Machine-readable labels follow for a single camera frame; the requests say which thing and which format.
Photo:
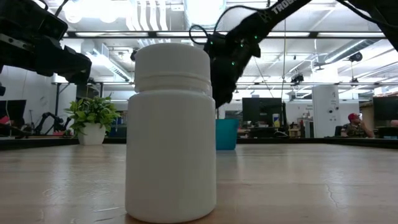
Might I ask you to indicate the teal plastic basket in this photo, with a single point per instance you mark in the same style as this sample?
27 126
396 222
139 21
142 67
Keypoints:
227 133

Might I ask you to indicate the black ceiling spotlight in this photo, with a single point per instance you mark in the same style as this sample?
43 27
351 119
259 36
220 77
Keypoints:
355 57
133 55
297 78

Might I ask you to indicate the person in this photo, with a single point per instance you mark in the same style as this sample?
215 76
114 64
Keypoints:
354 129

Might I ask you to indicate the black background robot arm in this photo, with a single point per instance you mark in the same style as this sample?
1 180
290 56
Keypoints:
59 123

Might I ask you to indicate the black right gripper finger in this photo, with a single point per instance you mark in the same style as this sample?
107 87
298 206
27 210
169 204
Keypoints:
225 87

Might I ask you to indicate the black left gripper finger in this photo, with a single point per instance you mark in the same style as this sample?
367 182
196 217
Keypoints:
62 60
77 79

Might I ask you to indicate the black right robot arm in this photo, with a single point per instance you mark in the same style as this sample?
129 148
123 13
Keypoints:
280 9

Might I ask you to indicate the black aluminium table frame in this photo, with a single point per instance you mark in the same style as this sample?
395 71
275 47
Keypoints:
37 142

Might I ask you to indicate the white pillar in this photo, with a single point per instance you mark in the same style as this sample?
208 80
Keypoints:
326 105

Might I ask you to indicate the white pill bottle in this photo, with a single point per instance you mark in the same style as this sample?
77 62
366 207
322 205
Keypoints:
171 140

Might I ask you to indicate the black metal rack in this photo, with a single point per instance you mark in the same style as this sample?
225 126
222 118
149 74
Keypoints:
57 105

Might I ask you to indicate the silver ventilation duct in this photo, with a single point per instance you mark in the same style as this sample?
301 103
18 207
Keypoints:
205 15

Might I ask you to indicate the yellow and blue box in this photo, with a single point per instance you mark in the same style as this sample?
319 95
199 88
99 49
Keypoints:
276 121

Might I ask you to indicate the red object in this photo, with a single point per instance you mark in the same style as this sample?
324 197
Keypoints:
3 119

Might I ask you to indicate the green plant in white pot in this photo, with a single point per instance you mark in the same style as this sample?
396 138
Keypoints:
93 116

